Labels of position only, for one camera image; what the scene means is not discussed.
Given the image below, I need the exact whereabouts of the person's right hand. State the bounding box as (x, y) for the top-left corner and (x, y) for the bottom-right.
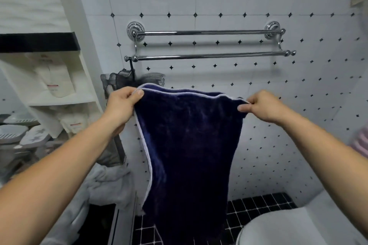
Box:
(237, 90), (289, 125)

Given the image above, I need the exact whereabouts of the person's left hand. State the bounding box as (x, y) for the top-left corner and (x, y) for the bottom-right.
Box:
(104, 86), (145, 137)

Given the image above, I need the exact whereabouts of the dark blue towel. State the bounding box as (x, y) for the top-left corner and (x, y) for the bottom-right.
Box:
(134, 82), (251, 245)

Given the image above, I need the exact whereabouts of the person's right forearm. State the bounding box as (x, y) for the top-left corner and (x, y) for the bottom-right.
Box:
(276, 107), (368, 226)

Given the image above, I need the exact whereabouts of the person's left forearm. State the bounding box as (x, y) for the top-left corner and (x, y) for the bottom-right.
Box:
(0, 113), (121, 245)

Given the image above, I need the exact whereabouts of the black mesh bath sponge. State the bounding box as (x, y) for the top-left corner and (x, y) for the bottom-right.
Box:
(100, 61), (166, 99)

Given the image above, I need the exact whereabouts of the cream paper bag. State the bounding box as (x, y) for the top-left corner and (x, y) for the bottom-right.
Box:
(47, 106), (99, 136)
(24, 54), (76, 98)

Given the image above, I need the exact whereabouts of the white shelf unit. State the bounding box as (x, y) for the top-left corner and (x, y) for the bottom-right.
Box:
(0, 32), (127, 168)

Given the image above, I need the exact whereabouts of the grey towel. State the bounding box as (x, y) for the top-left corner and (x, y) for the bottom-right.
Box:
(40, 163), (136, 245)

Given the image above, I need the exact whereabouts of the white star-print slipper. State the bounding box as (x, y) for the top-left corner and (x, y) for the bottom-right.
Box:
(19, 125), (52, 149)

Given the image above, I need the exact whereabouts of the pink striped cloth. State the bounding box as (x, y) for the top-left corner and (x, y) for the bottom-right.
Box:
(349, 128), (368, 158)

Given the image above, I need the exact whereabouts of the white striped slipper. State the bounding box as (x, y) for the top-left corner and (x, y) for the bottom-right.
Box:
(0, 124), (29, 145)
(3, 111), (39, 127)

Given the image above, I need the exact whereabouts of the white toilet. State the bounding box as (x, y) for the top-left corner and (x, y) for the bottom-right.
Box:
(236, 189), (368, 245)

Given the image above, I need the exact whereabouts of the chrome double towel rail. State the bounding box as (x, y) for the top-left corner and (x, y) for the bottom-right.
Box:
(124, 20), (297, 63)

